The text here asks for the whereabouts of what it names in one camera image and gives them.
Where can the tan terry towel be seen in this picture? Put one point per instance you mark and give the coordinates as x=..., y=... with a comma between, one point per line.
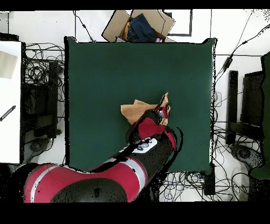
x=135, y=111

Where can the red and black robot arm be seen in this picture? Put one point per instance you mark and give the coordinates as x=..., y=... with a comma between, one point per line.
x=147, y=126

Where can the pink cloth item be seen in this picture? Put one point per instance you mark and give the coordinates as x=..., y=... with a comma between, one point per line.
x=159, y=40

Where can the dark green table cloth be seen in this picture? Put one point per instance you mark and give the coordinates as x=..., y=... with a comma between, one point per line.
x=126, y=69

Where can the black upright stand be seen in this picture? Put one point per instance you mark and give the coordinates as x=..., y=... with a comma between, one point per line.
x=232, y=105

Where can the black power strip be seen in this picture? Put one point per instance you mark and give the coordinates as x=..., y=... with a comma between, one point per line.
x=209, y=181

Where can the dark blue jeans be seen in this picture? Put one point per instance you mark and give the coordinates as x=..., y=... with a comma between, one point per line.
x=141, y=27

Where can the black monitor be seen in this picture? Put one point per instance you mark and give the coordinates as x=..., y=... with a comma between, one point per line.
x=252, y=99

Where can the brown cardboard box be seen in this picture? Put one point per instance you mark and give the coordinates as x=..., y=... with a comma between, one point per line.
x=116, y=27

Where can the dark green fabric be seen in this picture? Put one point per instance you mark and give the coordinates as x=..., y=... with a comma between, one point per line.
x=266, y=105

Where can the black equipment rack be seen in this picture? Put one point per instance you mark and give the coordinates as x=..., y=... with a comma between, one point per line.
x=40, y=105

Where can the white desk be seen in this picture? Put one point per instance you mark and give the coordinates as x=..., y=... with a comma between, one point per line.
x=10, y=137

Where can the black striped tool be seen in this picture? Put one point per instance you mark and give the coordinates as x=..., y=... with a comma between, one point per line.
x=8, y=113

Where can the beige box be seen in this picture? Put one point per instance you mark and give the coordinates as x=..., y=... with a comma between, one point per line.
x=7, y=65

